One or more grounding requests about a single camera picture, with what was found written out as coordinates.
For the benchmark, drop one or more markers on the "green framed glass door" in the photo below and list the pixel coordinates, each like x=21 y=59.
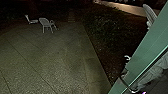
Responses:
x=146 y=56

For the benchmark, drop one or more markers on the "white plastic patio chair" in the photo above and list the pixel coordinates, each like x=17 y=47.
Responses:
x=30 y=20
x=46 y=24

